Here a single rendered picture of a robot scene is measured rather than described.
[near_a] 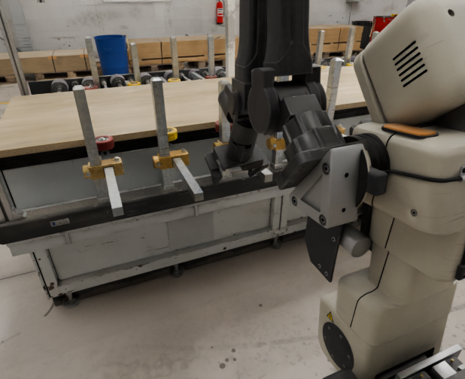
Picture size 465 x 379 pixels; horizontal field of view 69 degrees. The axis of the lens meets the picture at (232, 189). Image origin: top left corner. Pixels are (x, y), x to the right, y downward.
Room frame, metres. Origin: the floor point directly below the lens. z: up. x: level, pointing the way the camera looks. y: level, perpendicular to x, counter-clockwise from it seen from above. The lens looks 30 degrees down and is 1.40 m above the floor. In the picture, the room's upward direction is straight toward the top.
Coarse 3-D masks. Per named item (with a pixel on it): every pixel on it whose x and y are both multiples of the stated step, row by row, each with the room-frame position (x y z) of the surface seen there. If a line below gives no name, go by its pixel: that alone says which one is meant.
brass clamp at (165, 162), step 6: (174, 150) 1.24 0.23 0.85; (180, 150) 1.24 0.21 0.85; (186, 150) 1.24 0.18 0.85; (156, 156) 1.18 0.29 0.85; (168, 156) 1.18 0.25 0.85; (174, 156) 1.19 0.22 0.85; (180, 156) 1.20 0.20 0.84; (186, 156) 1.21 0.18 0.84; (156, 162) 1.16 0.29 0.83; (162, 162) 1.17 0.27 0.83; (168, 162) 1.18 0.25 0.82; (186, 162) 1.21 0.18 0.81; (162, 168) 1.17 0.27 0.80
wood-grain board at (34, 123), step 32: (32, 96) 1.84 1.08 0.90; (64, 96) 1.84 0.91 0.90; (96, 96) 1.84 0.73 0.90; (128, 96) 1.84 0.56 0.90; (192, 96) 1.84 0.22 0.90; (352, 96) 1.84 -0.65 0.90; (0, 128) 1.35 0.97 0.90; (32, 128) 1.35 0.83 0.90; (64, 128) 1.35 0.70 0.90; (96, 128) 1.35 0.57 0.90; (128, 128) 1.35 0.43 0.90; (192, 128) 1.39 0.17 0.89
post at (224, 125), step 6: (222, 84) 1.27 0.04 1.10; (222, 90) 1.27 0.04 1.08; (222, 114) 1.27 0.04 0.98; (222, 120) 1.27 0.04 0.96; (222, 126) 1.27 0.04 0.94; (228, 126) 1.28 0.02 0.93; (222, 132) 1.27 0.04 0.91; (228, 132) 1.28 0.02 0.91; (222, 138) 1.27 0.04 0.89; (228, 138) 1.28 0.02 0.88; (222, 174) 1.28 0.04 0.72
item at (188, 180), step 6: (174, 162) 1.17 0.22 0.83; (180, 162) 1.15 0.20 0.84; (180, 168) 1.10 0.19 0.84; (186, 168) 1.10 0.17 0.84; (180, 174) 1.09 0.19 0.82; (186, 174) 1.05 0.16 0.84; (186, 180) 1.01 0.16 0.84; (192, 180) 1.01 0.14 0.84; (186, 186) 1.02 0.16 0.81; (192, 186) 0.97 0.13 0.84; (198, 186) 0.97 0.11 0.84; (192, 192) 0.95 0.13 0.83; (198, 192) 0.93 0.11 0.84; (198, 198) 0.93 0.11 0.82
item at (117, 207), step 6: (102, 156) 1.19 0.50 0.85; (108, 156) 1.19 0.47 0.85; (108, 168) 1.08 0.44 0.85; (108, 174) 1.04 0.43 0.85; (108, 180) 0.99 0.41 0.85; (114, 180) 0.99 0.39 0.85; (108, 186) 0.95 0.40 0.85; (114, 186) 0.95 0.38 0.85; (108, 192) 0.92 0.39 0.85; (114, 192) 0.92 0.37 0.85; (114, 198) 0.89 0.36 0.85; (114, 204) 0.85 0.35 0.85; (120, 204) 0.85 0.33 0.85; (114, 210) 0.83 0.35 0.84; (120, 210) 0.84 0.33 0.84; (114, 216) 0.83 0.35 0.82
